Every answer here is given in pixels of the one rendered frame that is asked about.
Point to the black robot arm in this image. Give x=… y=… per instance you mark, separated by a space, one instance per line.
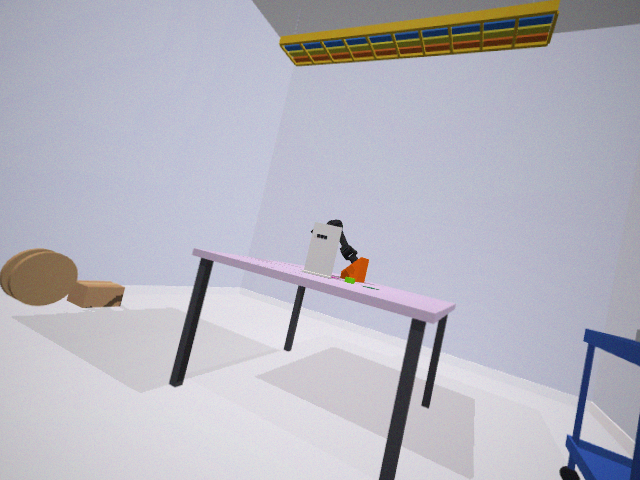
x=346 y=249

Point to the grey panel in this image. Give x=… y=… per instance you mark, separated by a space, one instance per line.
x=322 y=250

